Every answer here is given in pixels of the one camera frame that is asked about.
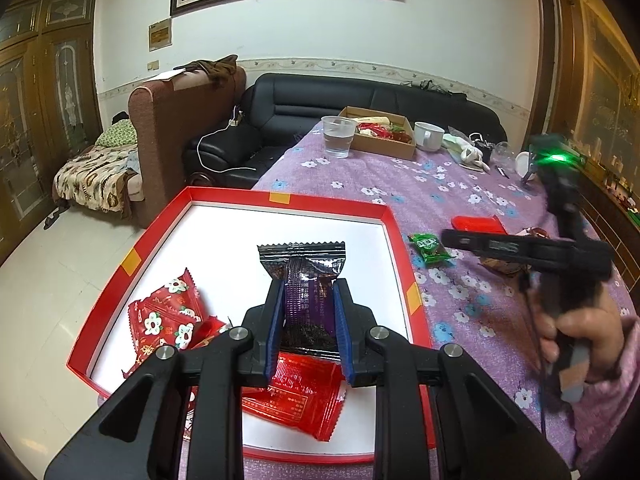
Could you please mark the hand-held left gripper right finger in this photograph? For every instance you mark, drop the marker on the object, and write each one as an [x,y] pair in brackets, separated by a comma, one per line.
[342,330]

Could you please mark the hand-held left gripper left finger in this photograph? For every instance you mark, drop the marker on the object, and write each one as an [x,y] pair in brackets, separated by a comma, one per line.
[274,330]

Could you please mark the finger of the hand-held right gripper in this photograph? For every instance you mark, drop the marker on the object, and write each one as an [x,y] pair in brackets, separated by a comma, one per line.
[465,240]

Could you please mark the green candy packet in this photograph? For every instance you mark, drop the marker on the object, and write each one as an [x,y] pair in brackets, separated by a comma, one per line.
[430,249]

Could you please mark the gold snack packet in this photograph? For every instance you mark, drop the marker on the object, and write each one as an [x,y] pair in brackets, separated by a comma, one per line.
[500,266]

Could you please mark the black purple snack packet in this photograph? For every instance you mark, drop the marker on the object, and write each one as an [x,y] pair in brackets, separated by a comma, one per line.
[307,285]

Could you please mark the long red snack packet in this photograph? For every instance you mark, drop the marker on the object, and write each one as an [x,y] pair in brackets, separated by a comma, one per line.
[295,400]

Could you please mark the red floral snack packet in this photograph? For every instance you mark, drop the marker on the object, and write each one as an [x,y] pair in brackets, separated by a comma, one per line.
[165,320]

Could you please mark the red gift box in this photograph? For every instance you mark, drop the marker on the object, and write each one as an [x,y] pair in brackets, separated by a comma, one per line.
[225,230]

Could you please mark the person's right hand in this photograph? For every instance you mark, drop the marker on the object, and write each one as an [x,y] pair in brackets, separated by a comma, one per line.
[607,340]

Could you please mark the small red snack packet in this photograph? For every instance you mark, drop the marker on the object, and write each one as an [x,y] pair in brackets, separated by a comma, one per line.
[475,222]

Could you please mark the black pen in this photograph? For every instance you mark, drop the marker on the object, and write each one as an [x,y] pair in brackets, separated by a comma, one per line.
[502,171]

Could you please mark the white glove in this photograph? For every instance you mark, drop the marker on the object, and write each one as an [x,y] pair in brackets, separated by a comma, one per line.
[472,157]

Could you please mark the clear glass cup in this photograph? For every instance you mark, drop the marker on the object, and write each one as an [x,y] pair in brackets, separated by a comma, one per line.
[502,150]

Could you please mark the pale green cloth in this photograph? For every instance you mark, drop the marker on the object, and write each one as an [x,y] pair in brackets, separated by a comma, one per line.
[454,142]

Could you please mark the white mug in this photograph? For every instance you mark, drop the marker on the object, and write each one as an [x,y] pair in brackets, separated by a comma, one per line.
[430,137]

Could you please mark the cardboard box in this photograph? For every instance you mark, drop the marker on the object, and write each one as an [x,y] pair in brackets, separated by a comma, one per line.
[380,147]

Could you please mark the wooden display cabinet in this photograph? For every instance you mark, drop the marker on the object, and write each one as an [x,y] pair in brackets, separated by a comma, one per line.
[600,85]

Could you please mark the pile of mixed candies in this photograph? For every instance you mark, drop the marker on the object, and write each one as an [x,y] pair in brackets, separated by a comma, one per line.
[385,130]

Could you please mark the dark cloth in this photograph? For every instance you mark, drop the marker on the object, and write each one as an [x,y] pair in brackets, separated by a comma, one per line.
[435,87]

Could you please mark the clear plastic cup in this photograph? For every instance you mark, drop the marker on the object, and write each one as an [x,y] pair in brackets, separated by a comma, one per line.
[339,140]

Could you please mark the black leather sofa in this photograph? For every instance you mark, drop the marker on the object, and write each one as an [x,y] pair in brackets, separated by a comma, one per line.
[310,105]

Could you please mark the brown armchair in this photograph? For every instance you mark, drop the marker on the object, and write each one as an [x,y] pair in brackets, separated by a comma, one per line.
[165,150]

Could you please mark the patterned blanket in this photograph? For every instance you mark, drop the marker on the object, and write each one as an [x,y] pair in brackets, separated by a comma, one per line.
[90,180]

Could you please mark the dark slipper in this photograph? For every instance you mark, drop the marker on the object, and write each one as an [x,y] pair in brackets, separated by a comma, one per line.
[52,216]

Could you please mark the green pillow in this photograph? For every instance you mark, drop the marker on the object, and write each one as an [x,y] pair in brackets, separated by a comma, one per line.
[117,132]

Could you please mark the brown clothes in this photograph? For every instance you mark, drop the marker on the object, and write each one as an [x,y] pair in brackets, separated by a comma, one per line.
[212,67]

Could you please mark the white paper sheet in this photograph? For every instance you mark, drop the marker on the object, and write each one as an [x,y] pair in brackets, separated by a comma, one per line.
[167,76]

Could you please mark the wooden glass-door cabinet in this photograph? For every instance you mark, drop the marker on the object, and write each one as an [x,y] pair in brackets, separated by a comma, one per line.
[30,110]

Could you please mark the wall socket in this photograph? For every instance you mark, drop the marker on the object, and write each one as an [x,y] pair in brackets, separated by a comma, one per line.
[153,65]

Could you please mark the wall plaque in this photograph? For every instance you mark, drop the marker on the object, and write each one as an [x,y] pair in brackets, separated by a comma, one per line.
[160,35]

